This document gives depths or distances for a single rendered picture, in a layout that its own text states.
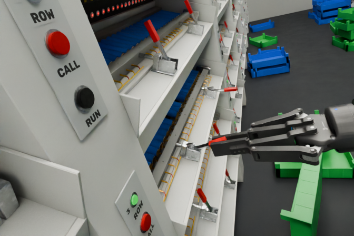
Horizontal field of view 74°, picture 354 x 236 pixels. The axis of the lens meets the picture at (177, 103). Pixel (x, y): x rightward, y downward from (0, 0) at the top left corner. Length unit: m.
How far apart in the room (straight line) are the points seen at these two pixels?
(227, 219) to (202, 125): 0.38
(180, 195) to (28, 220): 0.27
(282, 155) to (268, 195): 0.70
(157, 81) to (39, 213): 0.24
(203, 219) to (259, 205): 0.48
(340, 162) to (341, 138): 0.84
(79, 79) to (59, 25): 0.04
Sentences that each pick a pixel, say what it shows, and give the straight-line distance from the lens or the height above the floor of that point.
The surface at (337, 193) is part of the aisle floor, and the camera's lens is 1.15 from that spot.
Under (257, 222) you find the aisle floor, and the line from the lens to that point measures 1.03.
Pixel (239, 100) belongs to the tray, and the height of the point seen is 0.15.
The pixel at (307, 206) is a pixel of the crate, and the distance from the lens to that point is 0.83.
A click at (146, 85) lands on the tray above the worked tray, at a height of 0.73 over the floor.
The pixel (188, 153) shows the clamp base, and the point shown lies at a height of 0.55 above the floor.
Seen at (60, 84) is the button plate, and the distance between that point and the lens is 0.18.
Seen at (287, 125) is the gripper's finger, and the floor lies 0.59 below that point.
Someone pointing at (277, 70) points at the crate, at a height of 0.03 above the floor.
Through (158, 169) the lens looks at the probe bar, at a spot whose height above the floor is 0.57.
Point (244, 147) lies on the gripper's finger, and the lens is 0.44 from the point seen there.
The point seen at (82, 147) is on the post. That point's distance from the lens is 0.19.
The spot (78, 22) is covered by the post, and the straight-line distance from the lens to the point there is 0.21.
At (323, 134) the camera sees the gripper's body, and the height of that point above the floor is 0.59.
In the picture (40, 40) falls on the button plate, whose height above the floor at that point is 0.84.
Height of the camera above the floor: 0.85
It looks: 25 degrees down
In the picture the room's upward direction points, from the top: 17 degrees counter-clockwise
